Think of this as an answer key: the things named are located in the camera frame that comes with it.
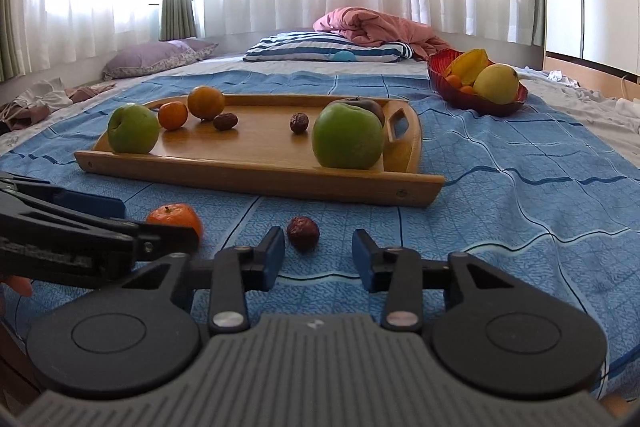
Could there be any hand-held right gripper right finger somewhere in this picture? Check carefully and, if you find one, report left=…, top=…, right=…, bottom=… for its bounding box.
left=351, top=228, right=521, bottom=334

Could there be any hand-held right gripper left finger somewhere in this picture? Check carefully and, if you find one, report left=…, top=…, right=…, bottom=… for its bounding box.
left=122, top=226, right=287, bottom=337

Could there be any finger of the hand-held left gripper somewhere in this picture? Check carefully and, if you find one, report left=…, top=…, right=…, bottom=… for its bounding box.
left=0, top=202, right=199, bottom=261
left=0, top=171, right=126, bottom=220

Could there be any small mandarin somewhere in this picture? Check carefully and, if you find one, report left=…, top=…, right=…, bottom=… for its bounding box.
left=158, top=101, right=189, bottom=131
left=146, top=203, right=204, bottom=253

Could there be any wooden tray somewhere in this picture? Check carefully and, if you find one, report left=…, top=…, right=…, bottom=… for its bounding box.
left=74, top=93, right=446, bottom=208

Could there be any large orange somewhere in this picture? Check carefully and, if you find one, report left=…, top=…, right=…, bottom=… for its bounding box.
left=187, top=86, right=226, bottom=120

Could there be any dark brown persimmon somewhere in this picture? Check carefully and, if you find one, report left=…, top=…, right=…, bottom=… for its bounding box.
left=332, top=97, right=386, bottom=128

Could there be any person's left hand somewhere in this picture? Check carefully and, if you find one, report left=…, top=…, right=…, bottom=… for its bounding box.
left=0, top=275, right=34, bottom=298

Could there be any small green apple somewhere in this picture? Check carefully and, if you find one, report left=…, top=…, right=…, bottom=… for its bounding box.
left=107, top=103, right=161, bottom=154

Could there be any dark red cloth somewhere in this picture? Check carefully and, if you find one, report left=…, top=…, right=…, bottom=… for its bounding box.
left=0, top=102, right=51, bottom=132

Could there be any pinkish crumpled cloth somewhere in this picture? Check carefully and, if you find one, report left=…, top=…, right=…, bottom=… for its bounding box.
left=65, top=82, right=117, bottom=104

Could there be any white crumpled cloth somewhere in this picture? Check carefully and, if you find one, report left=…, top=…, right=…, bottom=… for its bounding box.
left=12, top=79, right=73, bottom=112

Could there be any large green apple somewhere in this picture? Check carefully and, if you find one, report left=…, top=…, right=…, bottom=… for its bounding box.
left=312, top=102, right=385, bottom=170

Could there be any purple floral pillow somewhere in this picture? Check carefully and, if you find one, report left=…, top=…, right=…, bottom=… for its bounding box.
left=102, top=38, right=219, bottom=81

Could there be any blue checked blanket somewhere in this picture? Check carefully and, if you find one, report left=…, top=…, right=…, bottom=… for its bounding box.
left=0, top=72, right=640, bottom=398

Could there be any red glass bowl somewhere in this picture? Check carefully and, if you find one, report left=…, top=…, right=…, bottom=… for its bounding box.
left=427, top=49, right=528, bottom=116

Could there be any blue striped pillow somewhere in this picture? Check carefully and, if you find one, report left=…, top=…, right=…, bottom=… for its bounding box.
left=243, top=32, right=415, bottom=64

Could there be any yellow mango in bowl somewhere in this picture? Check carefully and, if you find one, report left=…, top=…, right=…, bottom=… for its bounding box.
left=472, top=63, right=521, bottom=105

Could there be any yellow starfruit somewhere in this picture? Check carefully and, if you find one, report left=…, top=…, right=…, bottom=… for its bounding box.
left=445, top=48, right=491, bottom=88

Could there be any pink quilt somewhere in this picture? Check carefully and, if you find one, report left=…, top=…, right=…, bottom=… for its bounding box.
left=313, top=7, right=453, bottom=60

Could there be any small white garment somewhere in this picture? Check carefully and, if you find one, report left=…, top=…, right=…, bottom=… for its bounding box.
left=545, top=69, right=581, bottom=88

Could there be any wooden side board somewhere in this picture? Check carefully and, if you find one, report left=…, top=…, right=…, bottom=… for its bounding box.
left=542, top=52, right=640, bottom=100

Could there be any white clothes pile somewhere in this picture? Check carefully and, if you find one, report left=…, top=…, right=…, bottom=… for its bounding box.
left=615, top=97, right=640, bottom=122

